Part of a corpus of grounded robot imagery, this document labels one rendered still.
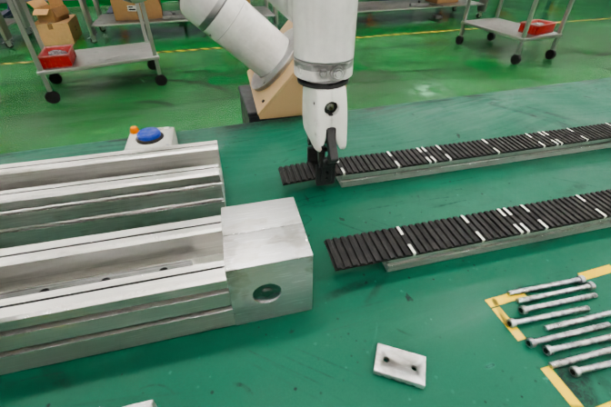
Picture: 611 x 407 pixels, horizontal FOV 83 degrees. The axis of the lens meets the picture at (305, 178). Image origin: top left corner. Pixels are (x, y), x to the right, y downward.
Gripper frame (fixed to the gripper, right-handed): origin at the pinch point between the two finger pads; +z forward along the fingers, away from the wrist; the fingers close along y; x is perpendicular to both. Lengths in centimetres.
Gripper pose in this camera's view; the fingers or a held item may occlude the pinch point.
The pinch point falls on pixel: (320, 165)
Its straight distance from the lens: 59.3
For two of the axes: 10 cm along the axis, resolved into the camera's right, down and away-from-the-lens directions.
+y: -2.3, -5.7, 7.9
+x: -9.7, 1.4, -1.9
